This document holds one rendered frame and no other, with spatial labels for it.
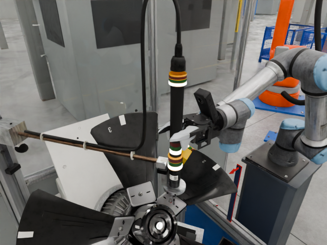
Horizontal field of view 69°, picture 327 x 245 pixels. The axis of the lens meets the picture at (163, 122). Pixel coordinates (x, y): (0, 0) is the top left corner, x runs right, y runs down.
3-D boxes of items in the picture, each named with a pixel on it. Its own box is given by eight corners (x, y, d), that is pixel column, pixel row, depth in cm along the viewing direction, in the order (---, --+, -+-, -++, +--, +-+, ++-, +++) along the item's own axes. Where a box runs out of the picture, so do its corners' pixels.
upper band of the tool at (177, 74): (166, 86, 57) (166, 74, 55) (171, 80, 60) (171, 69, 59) (184, 88, 56) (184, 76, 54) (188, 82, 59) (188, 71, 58)
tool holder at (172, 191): (154, 191, 73) (153, 166, 68) (161, 176, 79) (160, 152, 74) (182, 198, 70) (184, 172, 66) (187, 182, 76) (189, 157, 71)
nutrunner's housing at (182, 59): (166, 196, 74) (168, 44, 52) (170, 187, 78) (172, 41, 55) (178, 199, 73) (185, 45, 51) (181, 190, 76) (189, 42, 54)
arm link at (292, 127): (287, 134, 131) (294, 113, 124) (308, 148, 121) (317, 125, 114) (270, 139, 127) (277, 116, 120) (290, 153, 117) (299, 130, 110)
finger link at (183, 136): (177, 160, 61) (198, 145, 67) (178, 140, 58) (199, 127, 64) (168, 155, 63) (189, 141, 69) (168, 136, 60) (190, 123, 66)
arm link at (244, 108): (253, 123, 82) (259, 100, 78) (233, 132, 77) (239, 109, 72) (235, 114, 88) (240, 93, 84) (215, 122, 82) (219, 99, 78)
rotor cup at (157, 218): (112, 230, 74) (126, 236, 63) (137, 190, 81) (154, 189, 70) (147, 255, 77) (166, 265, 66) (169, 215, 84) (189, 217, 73)
